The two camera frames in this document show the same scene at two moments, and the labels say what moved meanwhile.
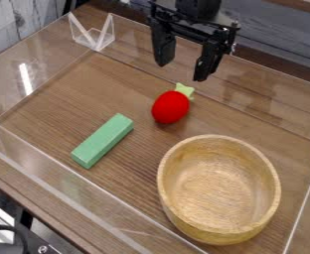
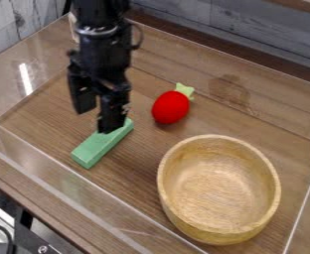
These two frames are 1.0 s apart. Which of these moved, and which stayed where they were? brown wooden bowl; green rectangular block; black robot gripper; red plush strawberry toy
Moved: black robot gripper
Stayed: brown wooden bowl; red plush strawberry toy; green rectangular block
